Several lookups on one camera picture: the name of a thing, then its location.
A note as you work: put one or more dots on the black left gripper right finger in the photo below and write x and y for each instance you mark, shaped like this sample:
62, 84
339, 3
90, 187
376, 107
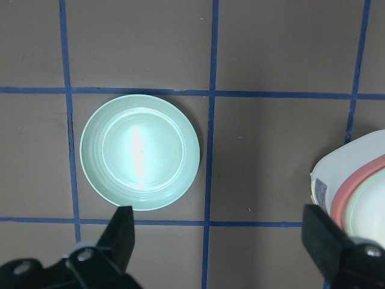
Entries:
344, 261

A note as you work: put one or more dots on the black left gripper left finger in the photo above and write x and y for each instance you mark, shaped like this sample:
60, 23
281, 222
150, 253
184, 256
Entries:
104, 264

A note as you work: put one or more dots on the light green round plate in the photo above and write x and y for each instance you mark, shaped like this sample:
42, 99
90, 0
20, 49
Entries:
139, 151

